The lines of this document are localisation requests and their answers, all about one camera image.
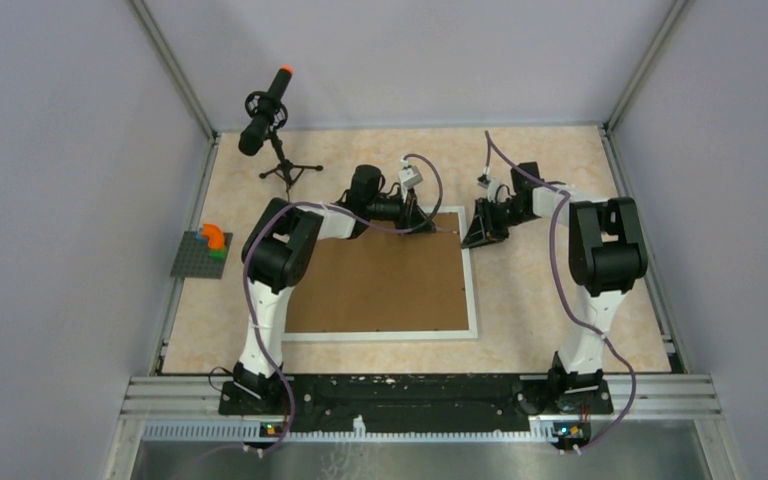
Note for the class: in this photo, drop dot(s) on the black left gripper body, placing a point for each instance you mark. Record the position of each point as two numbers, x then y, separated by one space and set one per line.
409 206

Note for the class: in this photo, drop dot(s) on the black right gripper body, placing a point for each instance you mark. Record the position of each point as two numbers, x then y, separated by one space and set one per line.
499 218

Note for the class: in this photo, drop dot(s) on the white picture frame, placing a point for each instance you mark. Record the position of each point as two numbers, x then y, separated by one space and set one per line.
471 298

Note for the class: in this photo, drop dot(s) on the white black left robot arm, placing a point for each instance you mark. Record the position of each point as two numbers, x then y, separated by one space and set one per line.
277 253

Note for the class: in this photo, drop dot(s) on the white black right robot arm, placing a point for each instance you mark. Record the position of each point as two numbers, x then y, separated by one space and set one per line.
606 255

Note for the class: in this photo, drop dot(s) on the black microphone tripod stand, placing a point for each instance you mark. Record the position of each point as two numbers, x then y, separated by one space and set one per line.
287 171

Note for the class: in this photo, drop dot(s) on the black microphone orange tip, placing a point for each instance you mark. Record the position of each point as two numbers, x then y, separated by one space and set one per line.
262 108

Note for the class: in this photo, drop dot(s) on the orange curved toy block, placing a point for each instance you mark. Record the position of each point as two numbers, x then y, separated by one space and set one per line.
214 236

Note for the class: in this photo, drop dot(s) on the green toy block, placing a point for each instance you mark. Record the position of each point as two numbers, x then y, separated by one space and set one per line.
218 254

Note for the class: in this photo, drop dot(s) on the grey lego baseplate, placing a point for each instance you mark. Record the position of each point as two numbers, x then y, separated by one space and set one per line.
192 261

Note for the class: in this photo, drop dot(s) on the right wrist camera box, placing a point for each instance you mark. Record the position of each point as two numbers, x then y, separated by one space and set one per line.
493 188

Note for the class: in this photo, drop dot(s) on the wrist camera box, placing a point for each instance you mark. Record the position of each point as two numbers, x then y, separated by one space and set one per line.
408 175
493 188

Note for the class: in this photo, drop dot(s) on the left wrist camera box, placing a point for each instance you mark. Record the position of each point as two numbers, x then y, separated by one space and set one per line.
408 175

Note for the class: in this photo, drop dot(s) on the brown frame backing board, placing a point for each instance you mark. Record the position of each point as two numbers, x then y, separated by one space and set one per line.
384 285

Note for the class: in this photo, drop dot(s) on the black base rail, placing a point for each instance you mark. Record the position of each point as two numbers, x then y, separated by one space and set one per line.
414 403

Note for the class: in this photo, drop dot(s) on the aluminium front rail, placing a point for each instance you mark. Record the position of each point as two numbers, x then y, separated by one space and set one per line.
186 407

